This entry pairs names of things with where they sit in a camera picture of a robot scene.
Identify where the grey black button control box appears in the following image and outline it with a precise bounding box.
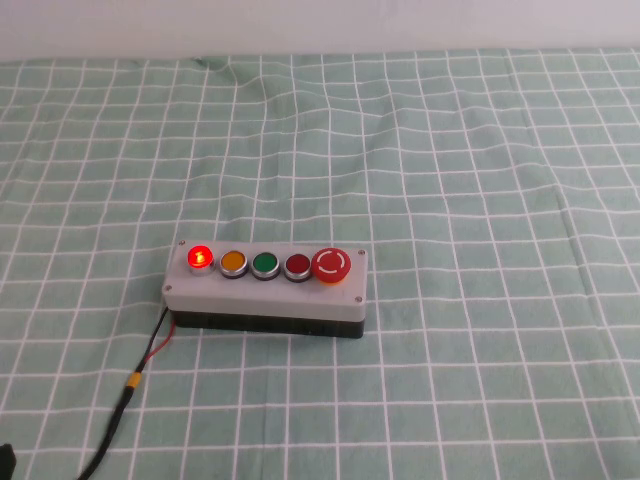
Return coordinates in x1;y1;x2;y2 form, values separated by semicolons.
163;240;370;342

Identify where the red mushroom emergency stop button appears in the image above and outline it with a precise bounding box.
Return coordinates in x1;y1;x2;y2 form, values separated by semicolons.
310;246;353;287

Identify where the flat red push button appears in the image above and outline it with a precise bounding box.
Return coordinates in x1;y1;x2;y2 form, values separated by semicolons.
283;252;314;284

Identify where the green push button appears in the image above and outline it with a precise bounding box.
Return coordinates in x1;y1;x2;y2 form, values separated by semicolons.
250;251;281;282

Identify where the yellow push button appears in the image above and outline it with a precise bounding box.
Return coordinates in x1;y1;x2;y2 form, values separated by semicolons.
218;249;249;280

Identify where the red indicator lamp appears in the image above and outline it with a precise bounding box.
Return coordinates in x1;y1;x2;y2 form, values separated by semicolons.
186;244;217;278

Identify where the green white checked tablecloth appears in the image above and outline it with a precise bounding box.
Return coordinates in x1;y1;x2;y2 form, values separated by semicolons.
0;47;640;480

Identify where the black object at table edge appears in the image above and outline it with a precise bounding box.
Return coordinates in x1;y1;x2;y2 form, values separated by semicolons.
0;441;19;480

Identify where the thin red wire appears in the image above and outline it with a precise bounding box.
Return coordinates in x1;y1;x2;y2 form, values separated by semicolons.
141;319;177;365

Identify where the black power cable yellow connector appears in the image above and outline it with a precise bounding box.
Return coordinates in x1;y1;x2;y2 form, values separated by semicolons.
74;305;171;480

